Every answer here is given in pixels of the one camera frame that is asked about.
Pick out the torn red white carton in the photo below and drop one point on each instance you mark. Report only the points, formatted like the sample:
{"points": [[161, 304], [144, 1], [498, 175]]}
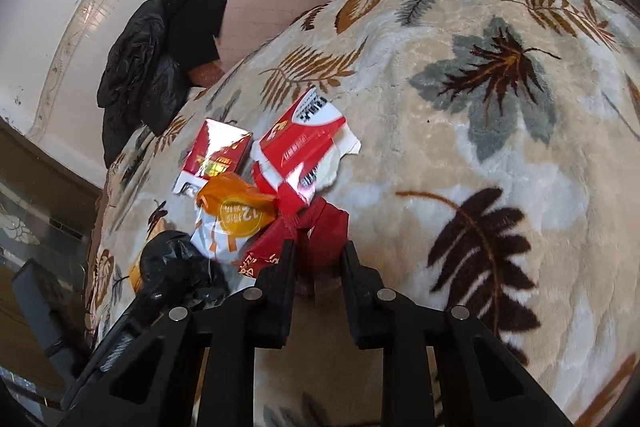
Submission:
{"points": [[300, 154]]}

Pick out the black plastic bag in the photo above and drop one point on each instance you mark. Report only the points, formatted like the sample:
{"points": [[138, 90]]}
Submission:
{"points": [[175, 272]]}

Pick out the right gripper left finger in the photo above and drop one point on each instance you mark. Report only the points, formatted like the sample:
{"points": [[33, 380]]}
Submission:
{"points": [[168, 366]]}

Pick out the dark red wrapper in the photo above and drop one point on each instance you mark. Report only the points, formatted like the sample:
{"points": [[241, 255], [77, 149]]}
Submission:
{"points": [[319, 232]]}

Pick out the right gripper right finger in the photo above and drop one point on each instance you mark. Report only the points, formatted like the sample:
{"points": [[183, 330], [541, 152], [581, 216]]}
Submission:
{"points": [[440, 368]]}

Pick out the orange box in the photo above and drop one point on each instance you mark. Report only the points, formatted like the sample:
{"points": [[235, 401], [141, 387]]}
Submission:
{"points": [[135, 277]]}

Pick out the red cigarette pack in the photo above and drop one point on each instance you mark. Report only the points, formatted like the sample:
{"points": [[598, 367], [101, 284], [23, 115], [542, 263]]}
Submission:
{"points": [[218, 148]]}

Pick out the leaf pattern blanket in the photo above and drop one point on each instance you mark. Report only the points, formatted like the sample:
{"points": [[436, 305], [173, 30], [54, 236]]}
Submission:
{"points": [[498, 170]]}

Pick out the black cloth garment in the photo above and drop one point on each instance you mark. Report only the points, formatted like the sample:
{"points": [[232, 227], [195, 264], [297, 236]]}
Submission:
{"points": [[191, 29]]}

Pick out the orange white snack bag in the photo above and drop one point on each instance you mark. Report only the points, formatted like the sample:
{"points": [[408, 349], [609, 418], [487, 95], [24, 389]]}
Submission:
{"points": [[229, 213]]}

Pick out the black puffer jacket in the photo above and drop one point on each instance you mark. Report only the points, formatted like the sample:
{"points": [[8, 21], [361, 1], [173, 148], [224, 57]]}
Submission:
{"points": [[142, 85]]}

